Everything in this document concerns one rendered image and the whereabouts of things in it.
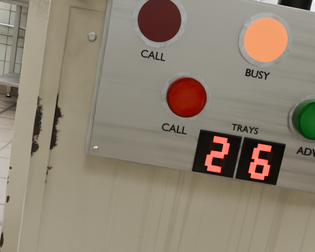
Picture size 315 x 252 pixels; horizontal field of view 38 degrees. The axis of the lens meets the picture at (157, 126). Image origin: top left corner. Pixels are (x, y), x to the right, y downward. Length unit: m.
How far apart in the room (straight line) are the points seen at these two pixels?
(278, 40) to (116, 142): 0.14
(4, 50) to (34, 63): 3.32
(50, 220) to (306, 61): 0.25
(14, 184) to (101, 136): 0.83
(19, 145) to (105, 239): 0.75
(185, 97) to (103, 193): 0.12
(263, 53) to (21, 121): 0.84
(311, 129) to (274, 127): 0.03
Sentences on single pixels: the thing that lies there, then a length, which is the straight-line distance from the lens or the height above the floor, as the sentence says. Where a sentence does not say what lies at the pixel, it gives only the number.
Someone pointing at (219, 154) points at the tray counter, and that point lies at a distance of 0.36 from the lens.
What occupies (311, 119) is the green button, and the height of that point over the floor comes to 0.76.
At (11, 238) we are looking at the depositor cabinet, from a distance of 1.23.
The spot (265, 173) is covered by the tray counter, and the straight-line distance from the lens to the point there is 0.37.
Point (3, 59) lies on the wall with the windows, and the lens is 4.43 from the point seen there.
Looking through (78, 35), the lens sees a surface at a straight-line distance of 0.38.
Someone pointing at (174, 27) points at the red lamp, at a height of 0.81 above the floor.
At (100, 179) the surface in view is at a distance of 0.40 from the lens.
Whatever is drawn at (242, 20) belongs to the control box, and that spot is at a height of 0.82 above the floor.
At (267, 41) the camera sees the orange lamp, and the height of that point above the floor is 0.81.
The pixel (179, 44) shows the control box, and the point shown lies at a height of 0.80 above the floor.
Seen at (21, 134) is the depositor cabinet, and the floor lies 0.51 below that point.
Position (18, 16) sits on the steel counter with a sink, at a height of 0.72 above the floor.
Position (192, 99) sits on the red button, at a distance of 0.34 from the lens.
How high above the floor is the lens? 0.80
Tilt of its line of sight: 11 degrees down
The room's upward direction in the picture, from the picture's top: 11 degrees clockwise
